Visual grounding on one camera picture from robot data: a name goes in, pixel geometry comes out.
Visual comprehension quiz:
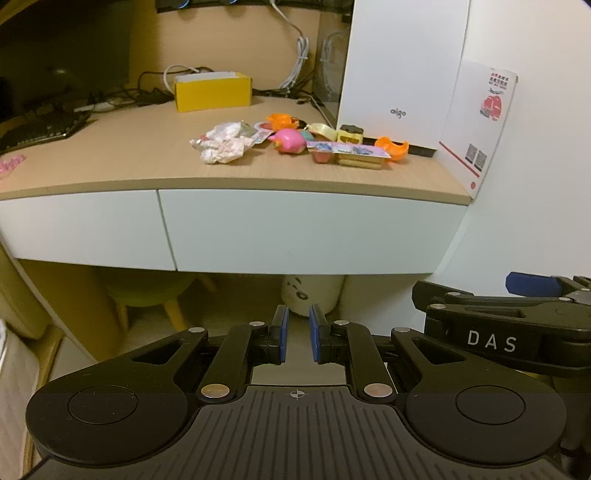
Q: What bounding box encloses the white printed card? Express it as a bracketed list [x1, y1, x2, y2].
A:
[438, 59, 519, 200]

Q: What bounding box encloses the black monitor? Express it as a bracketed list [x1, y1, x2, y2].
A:
[0, 0, 132, 121]

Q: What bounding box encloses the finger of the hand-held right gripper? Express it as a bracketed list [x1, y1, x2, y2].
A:
[505, 271, 591, 306]
[412, 280, 573, 324]

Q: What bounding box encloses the black keyboard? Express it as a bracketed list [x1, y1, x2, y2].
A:
[0, 108, 90, 155]

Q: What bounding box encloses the biscuit stick pack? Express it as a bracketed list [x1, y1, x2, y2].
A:
[306, 141, 389, 171]

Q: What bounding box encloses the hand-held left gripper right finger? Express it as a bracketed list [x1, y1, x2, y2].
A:
[309, 304, 467, 403]

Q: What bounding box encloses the black cable tangle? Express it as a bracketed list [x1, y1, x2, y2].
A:
[90, 69, 176, 109]

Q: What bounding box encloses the pink small item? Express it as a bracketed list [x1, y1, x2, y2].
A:
[0, 154, 26, 180]

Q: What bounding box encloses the pale yellow capsule half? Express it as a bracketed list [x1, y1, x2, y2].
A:
[307, 122, 338, 141]

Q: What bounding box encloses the white plush pillow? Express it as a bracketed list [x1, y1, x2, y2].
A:
[281, 273, 346, 319]

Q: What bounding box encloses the bundled white cable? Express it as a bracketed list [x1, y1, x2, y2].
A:
[270, 0, 310, 90]

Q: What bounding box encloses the pink round toy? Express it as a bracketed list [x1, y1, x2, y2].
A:
[270, 128, 308, 154]

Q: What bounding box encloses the white drawer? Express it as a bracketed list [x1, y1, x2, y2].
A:
[157, 188, 468, 274]
[0, 189, 178, 272]

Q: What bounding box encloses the clear printed plastic wrapper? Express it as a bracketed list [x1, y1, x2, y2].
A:
[188, 121, 258, 149]

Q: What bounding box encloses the orange capsule half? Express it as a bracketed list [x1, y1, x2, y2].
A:
[267, 113, 300, 132]
[375, 136, 410, 164]

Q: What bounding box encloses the white drawer front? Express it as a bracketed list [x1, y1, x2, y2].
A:
[0, 189, 178, 272]

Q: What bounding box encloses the white computer case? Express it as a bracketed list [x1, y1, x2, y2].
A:
[318, 0, 471, 157]

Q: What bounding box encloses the white paper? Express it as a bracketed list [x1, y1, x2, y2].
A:
[199, 137, 245, 165]

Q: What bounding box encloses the yellow cardboard box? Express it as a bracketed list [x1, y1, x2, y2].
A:
[173, 71, 254, 113]

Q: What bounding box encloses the green stool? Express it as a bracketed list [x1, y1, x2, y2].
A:
[104, 272, 197, 330]

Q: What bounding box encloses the cream yellow toy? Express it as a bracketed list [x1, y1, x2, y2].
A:
[337, 124, 365, 146]

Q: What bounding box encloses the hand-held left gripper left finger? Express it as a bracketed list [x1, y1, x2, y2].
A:
[124, 305, 290, 404]

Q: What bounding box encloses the looped white cable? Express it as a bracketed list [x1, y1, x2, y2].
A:
[164, 65, 213, 93]

